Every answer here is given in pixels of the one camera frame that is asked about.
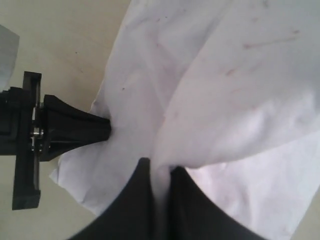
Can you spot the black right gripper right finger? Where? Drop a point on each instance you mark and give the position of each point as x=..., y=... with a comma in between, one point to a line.
x=192, y=216

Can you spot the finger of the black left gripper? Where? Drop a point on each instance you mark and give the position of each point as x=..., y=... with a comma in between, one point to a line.
x=60, y=141
x=58, y=112

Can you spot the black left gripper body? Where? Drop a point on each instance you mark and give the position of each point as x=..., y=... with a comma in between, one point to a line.
x=19, y=134

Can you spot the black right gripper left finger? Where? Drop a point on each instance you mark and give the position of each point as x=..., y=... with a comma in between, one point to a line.
x=130, y=216

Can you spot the white t-shirt red logo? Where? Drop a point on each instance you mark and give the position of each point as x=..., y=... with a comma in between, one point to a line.
x=228, y=90

